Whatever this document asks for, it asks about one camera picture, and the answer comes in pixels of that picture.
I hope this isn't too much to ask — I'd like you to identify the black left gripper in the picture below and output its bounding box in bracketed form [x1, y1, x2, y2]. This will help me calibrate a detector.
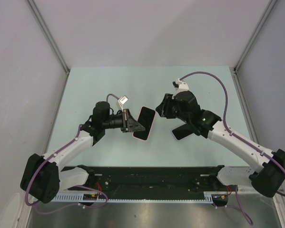
[102, 109, 145, 133]

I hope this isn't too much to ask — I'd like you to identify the phone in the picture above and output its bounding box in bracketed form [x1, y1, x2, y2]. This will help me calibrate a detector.
[172, 124, 193, 141]
[132, 106, 156, 141]

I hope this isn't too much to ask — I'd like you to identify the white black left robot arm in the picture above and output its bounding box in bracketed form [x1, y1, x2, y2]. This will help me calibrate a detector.
[20, 101, 145, 206]

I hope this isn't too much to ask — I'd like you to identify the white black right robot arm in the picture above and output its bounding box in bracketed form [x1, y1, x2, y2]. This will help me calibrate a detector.
[156, 91, 285, 198]

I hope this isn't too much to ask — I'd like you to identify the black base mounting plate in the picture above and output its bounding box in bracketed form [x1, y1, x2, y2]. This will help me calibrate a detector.
[59, 166, 239, 200]

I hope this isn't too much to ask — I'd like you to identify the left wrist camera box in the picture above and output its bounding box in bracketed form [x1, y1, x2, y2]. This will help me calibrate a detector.
[118, 95, 128, 110]

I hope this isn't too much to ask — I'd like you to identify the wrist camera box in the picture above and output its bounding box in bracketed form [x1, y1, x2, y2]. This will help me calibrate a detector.
[172, 78, 189, 98]
[118, 95, 128, 110]

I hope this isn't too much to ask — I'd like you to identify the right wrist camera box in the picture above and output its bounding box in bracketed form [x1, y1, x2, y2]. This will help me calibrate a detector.
[172, 78, 189, 98]

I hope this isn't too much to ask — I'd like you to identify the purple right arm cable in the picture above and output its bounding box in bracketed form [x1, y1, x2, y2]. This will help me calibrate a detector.
[179, 71, 285, 225]

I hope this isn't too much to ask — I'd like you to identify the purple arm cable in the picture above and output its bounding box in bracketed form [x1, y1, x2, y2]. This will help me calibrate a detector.
[24, 94, 119, 216]
[179, 71, 285, 225]

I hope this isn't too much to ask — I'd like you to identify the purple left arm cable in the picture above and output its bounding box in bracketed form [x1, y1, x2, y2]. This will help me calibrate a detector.
[24, 94, 119, 216]

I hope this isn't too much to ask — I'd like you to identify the right aluminium table rail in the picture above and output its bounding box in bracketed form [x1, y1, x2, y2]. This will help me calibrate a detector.
[230, 68, 259, 143]

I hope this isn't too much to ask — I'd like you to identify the grey slotted cable duct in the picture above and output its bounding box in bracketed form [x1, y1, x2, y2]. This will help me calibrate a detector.
[54, 191, 228, 204]

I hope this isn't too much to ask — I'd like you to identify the left aluminium frame post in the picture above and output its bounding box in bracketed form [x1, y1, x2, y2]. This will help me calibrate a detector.
[25, 0, 70, 76]

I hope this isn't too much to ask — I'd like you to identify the aluminium frame post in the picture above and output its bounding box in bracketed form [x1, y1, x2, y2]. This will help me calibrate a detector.
[233, 0, 279, 73]
[25, 0, 70, 76]

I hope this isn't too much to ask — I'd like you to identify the right aluminium frame post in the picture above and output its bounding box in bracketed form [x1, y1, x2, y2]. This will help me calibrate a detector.
[233, 0, 279, 73]

